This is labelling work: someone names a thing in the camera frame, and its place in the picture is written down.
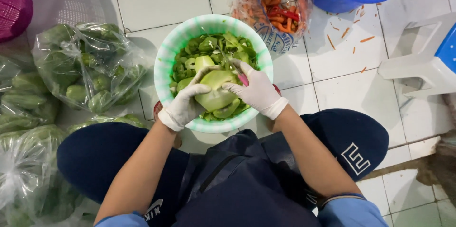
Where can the clear bag of carrot peels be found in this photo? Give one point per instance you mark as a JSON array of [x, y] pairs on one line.
[[274, 9]]

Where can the red sandal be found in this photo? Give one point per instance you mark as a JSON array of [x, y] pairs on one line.
[[157, 110], [276, 88]]

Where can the person's left hand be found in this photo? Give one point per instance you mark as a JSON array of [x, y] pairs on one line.
[[181, 104]]

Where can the heap of green chayote peels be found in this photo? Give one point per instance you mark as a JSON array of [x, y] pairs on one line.
[[213, 50]]

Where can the magenta plastic basket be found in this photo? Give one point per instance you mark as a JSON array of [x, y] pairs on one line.
[[12, 4]]

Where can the scattered carrot shreds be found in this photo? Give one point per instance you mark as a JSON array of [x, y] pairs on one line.
[[343, 33]]

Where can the white plastic basket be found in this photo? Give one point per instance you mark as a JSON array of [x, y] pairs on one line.
[[67, 2]]

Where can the person's right hand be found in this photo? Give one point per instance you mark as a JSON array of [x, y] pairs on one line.
[[258, 91]]

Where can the pale green peeled chayote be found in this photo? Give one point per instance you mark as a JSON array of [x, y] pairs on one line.
[[215, 93]]

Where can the green white plastic basin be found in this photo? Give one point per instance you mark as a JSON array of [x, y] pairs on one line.
[[171, 52]]

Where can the person's dark blue clothing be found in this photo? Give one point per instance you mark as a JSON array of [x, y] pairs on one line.
[[242, 184]]

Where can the clear bag of green chayotes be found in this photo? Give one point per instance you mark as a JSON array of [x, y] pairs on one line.
[[25, 100], [110, 121], [32, 180], [89, 66]]

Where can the white blue plastic stool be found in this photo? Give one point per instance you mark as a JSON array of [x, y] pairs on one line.
[[427, 59]]

